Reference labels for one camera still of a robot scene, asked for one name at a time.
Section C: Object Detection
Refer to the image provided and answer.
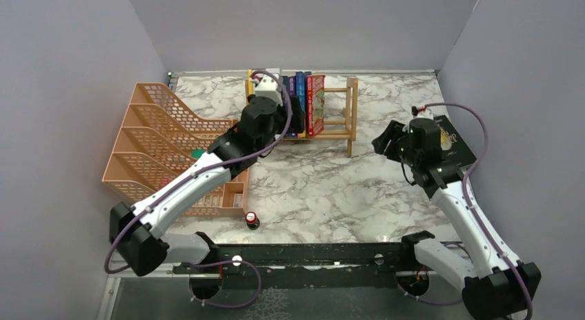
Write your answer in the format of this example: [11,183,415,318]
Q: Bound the floral Little Women book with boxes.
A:
[281,76,290,98]

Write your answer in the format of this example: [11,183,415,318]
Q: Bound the black Moon and Sixpence book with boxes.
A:
[435,115,477,170]

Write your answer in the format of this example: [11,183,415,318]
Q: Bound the blue Jane Eyre book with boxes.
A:
[295,71,306,138]

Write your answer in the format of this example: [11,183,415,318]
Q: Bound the red 13-Storey Treehouse book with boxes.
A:
[306,74,325,137]

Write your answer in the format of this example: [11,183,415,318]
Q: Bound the purple 52-Storey Treehouse book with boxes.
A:
[287,76,297,97]

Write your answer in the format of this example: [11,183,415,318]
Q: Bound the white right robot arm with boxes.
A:
[372,118,542,319]

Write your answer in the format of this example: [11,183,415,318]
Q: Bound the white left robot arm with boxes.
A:
[103,94,304,277]

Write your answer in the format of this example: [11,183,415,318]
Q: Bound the thin yellow book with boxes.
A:
[246,69,255,101]

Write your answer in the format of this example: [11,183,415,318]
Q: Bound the wooden book rack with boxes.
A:
[244,77,359,157]

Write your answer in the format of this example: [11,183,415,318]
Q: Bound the green eraser in organizer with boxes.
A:
[190,149,206,160]

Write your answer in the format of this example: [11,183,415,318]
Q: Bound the red capped small bottle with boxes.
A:
[245,211,260,230]

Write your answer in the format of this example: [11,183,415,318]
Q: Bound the orange plastic file organizer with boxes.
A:
[102,83,236,203]

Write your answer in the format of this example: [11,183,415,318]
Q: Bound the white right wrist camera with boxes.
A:
[411,106,435,120]

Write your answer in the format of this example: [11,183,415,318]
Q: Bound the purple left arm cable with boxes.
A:
[103,70,295,275]

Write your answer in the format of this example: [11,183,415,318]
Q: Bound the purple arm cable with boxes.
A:
[103,70,295,275]
[411,103,535,320]

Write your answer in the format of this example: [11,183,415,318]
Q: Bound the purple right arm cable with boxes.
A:
[411,103,535,320]

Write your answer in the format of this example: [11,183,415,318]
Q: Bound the black metal base rail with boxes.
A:
[172,242,430,296]

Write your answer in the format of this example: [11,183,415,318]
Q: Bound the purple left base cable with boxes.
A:
[188,261,262,310]

